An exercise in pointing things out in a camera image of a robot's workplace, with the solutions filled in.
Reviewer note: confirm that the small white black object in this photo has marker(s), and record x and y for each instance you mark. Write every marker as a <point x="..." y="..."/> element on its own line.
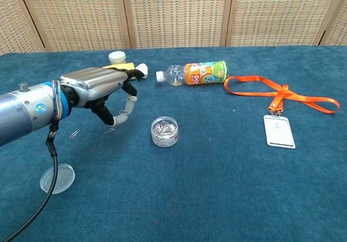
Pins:
<point x="143" y="69"/>

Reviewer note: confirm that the clear round plastic lid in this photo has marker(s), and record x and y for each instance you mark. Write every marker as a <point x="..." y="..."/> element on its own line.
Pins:
<point x="65" y="177"/>

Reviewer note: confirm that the blue tablecloth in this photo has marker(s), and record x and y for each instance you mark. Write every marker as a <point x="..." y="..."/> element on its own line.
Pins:
<point x="189" y="185"/>

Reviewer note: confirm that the white round jar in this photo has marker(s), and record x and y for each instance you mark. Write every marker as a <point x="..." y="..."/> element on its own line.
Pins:
<point x="117" y="57"/>

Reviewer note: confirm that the clear round paperclip container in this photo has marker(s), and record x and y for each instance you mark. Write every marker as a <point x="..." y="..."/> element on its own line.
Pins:
<point x="164" y="133"/>

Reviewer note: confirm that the white badge holder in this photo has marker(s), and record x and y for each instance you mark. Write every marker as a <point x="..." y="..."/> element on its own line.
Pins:
<point x="279" y="131"/>

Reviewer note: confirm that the orange label plastic bottle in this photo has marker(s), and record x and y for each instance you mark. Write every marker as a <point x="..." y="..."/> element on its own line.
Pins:
<point x="203" y="73"/>

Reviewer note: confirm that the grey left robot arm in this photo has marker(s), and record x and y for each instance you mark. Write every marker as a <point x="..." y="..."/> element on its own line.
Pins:
<point x="24" y="111"/>

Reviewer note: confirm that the woven folding screen panel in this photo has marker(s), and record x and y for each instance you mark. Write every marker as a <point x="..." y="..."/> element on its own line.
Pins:
<point x="279" y="11"/>
<point x="11" y="25"/>
<point x="176" y="14"/>
<point x="78" y="14"/>
<point x="340" y="30"/>

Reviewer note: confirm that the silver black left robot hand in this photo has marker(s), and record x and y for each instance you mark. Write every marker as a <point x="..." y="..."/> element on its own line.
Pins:
<point x="95" y="82"/>

